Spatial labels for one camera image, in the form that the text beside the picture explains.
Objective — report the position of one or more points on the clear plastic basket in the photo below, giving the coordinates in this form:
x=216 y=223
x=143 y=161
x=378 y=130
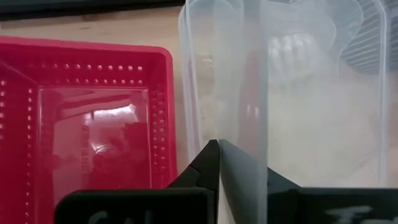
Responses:
x=311 y=118

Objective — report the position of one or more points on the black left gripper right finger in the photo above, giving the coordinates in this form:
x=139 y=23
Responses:
x=342 y=205

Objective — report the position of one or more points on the black plastic basket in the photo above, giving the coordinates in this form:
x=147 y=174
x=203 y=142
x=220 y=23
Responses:
x=367 y=46

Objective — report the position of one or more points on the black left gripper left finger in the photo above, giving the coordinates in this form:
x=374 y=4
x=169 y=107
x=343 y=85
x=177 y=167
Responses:
x=174 y=205

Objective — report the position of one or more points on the large pink plastic basket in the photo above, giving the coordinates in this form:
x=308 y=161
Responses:
x=93 y=130

